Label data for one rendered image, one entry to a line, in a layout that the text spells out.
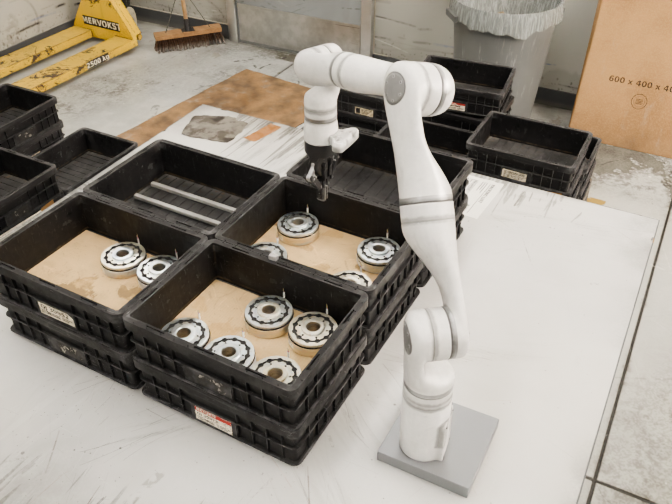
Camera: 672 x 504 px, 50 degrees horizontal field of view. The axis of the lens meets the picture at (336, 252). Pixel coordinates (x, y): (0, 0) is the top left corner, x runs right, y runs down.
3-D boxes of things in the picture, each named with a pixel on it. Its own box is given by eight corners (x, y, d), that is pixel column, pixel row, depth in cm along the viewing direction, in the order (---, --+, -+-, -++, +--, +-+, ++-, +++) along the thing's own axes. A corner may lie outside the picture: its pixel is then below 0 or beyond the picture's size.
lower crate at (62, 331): (221, 312, 173) (216, 274, 166) (138, 396, 152) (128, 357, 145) (98, 263, 188) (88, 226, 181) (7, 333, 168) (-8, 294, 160)
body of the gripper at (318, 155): (315, 123, 161) (316, 160, 166) (296, 139, 155) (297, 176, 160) (345, 130, 158) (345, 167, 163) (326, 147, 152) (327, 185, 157)
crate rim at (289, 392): (371, 302, 145) (371, 293, 144) (294, 403, 125) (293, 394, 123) (212, 245, 161) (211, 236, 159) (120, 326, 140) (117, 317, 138)
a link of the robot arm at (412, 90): (408, 53, 115) (423, 210, 116) (450, 56, 121) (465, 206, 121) (373, 67, 123) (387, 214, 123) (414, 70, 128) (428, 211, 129)
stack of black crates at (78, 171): (99, 195, 316) (82, 126, 295) (153, 213, 304) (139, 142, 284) (30, 243, 288) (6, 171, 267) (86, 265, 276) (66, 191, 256)
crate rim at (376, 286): (429, 226, 166) (430, 218, 164) (371, 302, 145) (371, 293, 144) (283, 182, 181) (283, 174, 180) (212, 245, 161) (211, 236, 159)
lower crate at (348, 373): (368, 372, 158) (370, 333, 150) (298, 474, 137) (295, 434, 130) (221, 313, 173) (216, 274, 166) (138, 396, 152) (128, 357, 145)
